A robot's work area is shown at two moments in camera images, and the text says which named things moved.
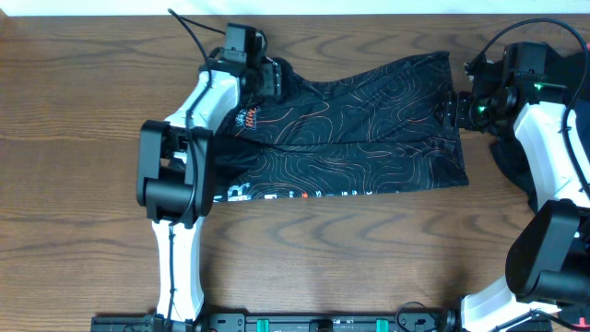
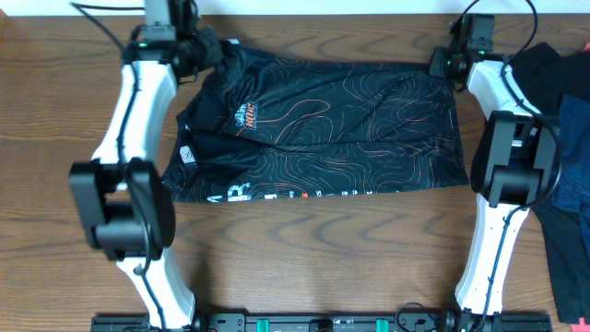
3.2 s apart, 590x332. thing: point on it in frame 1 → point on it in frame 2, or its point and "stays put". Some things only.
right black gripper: [455, 110] → [439, 54]
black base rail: [315, 322] stays put
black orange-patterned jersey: [386, 130] stays put
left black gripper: [273, 79] → [213, 48]
